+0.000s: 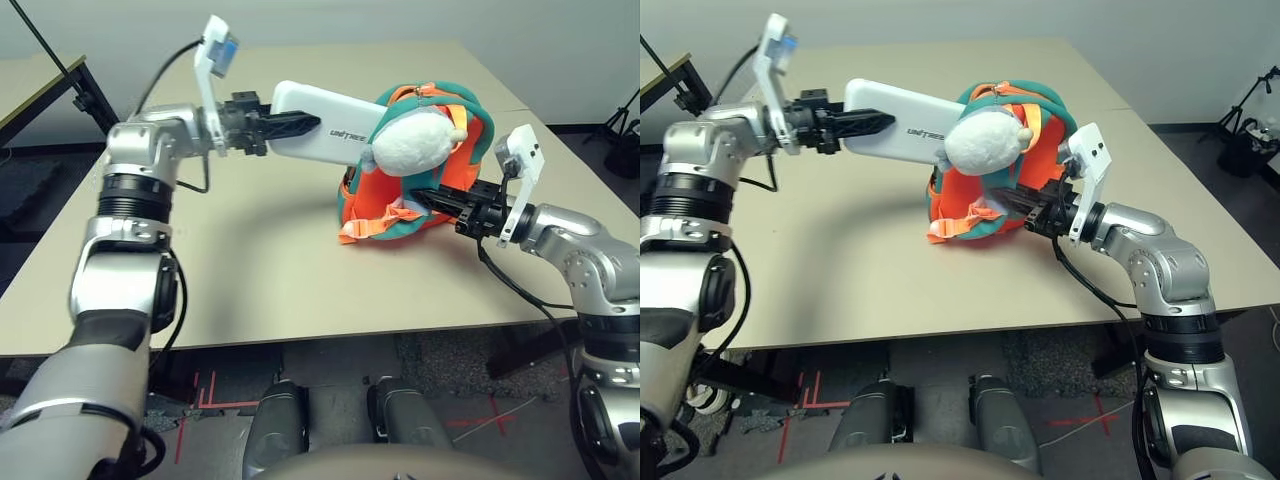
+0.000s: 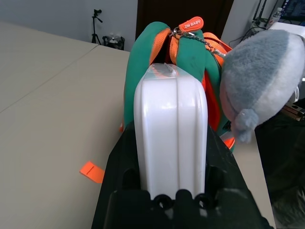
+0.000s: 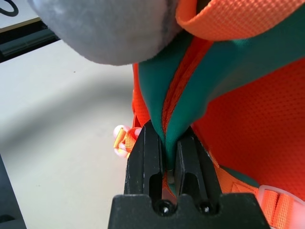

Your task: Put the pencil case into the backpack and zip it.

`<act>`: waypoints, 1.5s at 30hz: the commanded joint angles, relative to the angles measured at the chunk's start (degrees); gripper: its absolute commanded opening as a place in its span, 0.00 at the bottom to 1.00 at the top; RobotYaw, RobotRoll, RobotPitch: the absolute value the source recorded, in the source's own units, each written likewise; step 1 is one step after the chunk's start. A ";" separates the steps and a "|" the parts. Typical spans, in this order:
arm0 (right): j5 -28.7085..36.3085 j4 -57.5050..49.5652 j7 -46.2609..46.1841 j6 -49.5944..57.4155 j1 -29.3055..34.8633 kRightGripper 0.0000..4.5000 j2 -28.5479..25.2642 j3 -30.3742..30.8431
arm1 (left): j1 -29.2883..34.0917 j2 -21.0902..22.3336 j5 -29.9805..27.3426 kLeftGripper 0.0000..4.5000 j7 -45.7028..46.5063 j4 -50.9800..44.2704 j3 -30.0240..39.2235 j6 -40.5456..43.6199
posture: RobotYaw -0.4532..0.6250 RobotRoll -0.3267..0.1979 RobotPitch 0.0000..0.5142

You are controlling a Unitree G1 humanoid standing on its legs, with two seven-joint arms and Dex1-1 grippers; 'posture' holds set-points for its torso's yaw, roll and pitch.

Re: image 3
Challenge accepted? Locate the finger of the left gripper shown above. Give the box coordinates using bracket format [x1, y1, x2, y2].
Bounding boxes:
[0, 152, 27, 229]

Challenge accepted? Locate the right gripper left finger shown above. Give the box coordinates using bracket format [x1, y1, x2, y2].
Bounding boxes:
[123, 119, 165, 202]

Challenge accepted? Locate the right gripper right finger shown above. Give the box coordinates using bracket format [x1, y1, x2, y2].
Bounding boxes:
[175, 125, 224, 203]

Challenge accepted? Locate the orange teal backpack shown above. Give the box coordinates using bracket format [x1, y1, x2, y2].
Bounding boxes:
[112, 0, 305, 229]

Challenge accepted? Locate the grey plush toy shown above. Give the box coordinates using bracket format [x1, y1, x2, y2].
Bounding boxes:
[27, 0, 184, 66]

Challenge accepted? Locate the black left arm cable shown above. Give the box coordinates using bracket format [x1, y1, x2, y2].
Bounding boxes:
[0, 0, 19, 18]

